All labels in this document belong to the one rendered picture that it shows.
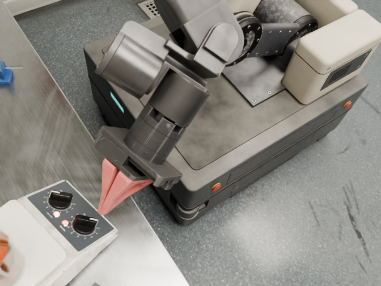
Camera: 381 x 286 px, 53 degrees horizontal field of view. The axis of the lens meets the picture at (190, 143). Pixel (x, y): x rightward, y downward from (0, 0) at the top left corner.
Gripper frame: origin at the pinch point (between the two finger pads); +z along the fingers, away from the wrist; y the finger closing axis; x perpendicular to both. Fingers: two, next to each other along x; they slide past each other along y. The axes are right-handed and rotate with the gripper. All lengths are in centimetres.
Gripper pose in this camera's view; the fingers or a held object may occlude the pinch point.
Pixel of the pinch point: (105, 208)
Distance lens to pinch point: 50.3
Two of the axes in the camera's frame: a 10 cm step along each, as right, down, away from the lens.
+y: 7.5, 5.9, -3.1
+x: 3.6, 0.3, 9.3
